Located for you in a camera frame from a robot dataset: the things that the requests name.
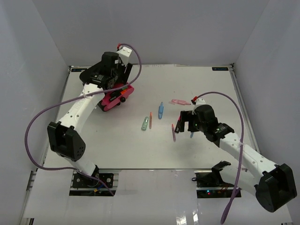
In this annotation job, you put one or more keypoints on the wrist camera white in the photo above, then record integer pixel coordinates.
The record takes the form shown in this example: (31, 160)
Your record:
(197, 101)
(124, 54)

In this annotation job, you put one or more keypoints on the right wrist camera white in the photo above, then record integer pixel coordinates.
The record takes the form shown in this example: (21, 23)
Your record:
(197, 101)

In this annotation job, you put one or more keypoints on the pink translucent highlighter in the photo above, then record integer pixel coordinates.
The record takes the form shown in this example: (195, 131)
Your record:
(179, 102)

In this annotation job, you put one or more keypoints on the pink cap black highlighter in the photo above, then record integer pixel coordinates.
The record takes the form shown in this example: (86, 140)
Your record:
(178, 125)

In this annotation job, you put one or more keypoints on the orange cap black highlighter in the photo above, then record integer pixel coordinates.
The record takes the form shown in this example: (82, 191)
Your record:
(118, 93)

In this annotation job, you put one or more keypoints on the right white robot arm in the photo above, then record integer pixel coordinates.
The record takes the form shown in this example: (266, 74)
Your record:
(273, 185)

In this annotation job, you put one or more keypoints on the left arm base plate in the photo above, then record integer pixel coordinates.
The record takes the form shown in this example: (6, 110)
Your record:
(80, 181)

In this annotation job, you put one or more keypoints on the pink slim highlighter pen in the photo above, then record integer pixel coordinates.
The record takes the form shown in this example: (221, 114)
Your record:
(173, 133)

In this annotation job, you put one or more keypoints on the orange slim highlighter pen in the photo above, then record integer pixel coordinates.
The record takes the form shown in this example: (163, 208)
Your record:
(150, 120)

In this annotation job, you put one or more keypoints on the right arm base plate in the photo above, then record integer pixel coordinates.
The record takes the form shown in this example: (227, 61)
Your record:
(212, 178)

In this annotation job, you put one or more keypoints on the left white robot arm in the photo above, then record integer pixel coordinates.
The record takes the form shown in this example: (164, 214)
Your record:
(64, 136)

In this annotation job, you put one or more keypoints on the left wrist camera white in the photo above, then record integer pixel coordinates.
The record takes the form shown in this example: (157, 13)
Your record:
(124, 54)

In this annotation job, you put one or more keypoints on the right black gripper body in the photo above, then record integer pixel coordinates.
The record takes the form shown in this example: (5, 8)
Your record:
(195, 125)

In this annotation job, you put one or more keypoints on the blue translucent highlighter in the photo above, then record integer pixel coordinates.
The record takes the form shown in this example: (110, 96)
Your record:
(160, 110)

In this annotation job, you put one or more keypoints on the black drawer cabinet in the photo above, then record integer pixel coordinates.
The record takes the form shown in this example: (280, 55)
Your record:
(98, 74)

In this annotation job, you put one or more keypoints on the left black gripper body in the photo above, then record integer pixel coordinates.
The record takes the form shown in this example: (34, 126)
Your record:
(119, 72)

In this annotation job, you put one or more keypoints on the green translucent highlighter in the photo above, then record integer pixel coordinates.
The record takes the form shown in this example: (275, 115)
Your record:
(145, 124)

